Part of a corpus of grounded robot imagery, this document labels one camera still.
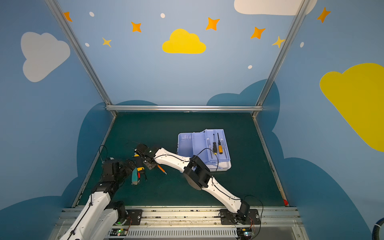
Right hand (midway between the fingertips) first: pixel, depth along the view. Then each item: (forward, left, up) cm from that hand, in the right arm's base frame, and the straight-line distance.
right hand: (154, 160), depth 94 cm
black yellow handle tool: (-2, +9, 0) cm, 9 cm away
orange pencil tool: (-6, -6, -1) cm, 9 cm away
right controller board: (-35, -52, -3) cm, 63 cm away
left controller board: (-38, +9, -1) cm, 39 cm away
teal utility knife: (-12, +9, +1) cm, 15 cm away
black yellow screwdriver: (+6, -38, +10) cm, 39 cm away
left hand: (-7, +10, +5) cm, 14 cm away
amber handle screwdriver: (+6, -41, +10) cm, 43 cm away
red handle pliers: (-10, +7, 0) cm, 12 cm away
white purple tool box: (+9, -23, +7) cm, 26 cm away
